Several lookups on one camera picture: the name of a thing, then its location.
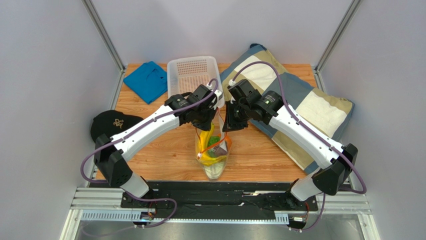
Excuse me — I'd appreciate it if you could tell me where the green fake lettuce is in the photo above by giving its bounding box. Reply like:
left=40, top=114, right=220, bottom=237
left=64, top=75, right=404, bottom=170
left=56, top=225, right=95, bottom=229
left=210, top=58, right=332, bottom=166
left=207, top=135, right=221, bottom=149

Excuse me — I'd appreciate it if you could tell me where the clear zip top bag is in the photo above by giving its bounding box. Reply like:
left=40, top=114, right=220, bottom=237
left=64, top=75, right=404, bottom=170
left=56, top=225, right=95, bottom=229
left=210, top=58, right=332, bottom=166
left=195, top=109, right=233, bottom=181

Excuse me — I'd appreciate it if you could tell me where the yellow fake banana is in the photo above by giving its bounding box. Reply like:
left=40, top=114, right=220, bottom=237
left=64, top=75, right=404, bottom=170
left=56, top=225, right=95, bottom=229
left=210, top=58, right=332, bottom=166
left=195, top=123, right=228, bottom=167

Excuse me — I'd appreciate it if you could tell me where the purple fake passion fruit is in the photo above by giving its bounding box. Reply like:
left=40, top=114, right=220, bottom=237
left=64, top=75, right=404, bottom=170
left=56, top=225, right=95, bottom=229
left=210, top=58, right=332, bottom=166
left=212, top=145, right=228, bottom=158

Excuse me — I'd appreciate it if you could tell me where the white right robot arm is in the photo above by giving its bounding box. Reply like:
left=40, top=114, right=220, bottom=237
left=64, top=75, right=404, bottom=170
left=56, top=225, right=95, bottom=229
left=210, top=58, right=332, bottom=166
left=223, top=79, right=358, bottom=202

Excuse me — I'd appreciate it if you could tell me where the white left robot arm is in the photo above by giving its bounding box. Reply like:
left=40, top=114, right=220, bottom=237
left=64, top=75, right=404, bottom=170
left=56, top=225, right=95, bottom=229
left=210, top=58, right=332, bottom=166
left=93, top=79, right=223, bottom=199

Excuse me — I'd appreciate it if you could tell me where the white plastic basket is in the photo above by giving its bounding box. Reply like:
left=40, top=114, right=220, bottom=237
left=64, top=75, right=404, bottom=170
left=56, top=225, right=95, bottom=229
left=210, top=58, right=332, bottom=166
left=167, top=56, right=223, bottom=97

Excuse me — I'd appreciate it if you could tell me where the blue folded cloth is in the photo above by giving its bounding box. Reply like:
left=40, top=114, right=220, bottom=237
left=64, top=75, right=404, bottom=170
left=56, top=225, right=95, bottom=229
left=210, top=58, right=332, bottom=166
left=123, top=61, right=168, bottom=105

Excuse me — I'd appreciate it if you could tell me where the black baseball cap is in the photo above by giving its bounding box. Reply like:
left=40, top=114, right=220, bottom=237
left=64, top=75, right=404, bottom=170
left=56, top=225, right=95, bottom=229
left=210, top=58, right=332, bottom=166
left=90, top=110, right=143, bottom=143

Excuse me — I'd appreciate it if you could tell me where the patchwork pillow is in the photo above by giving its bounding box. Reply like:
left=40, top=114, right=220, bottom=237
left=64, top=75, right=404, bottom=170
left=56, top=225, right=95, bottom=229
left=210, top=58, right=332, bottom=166
left=220, top=43, right=355, bottom=174

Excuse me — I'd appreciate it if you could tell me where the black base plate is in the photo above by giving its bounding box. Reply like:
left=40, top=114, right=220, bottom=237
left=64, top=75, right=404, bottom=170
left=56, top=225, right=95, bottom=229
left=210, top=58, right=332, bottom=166
left=119, top=181, right=320, bottom=220

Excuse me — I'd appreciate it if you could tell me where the aluminium frame rail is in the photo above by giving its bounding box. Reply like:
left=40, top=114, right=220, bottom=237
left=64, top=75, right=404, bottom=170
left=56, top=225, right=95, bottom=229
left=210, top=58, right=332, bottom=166
left=69, top=187, right=381, bottom=240

